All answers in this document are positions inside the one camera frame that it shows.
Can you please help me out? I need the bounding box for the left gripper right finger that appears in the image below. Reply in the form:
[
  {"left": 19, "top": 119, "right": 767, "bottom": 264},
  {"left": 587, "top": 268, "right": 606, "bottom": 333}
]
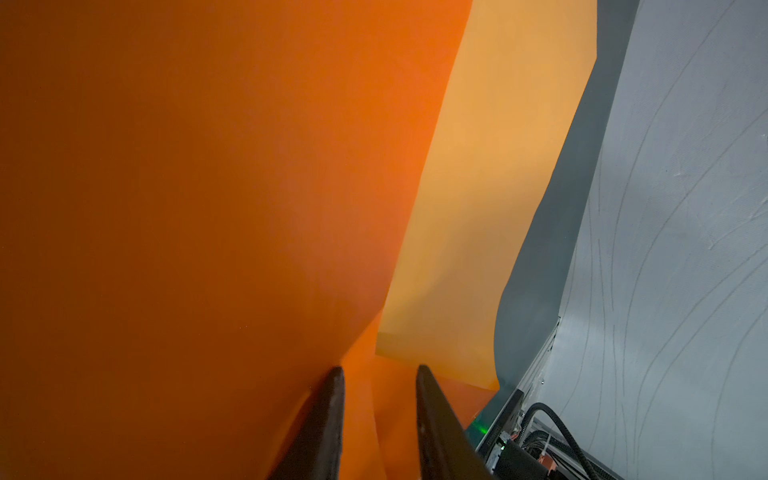
[{"left": 416, "top": 365, "right": 493, "bottom": 480}]

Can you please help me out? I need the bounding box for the green table mat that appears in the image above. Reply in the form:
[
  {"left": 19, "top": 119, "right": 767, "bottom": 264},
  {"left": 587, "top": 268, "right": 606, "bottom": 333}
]
[{"left": 466, "top": 1, "right": 639, "bottom": 437}]

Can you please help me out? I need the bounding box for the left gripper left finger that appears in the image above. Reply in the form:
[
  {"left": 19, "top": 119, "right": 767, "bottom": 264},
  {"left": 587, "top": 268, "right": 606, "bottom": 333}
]
[{"left": 269, "top": 366, "right": 345, "bottom": 480}]

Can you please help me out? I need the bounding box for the orange wrapping paper sheet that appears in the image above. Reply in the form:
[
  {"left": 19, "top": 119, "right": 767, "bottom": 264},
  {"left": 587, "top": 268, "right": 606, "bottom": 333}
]
[{"left": 1, "top": 1, "right": 598, "bottom": 479}]

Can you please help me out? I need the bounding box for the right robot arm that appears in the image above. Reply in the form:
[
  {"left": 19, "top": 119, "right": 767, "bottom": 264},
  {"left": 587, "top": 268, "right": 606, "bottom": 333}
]
[{"left": 466, "top": 389, "right": 620, "bottom": 479}]

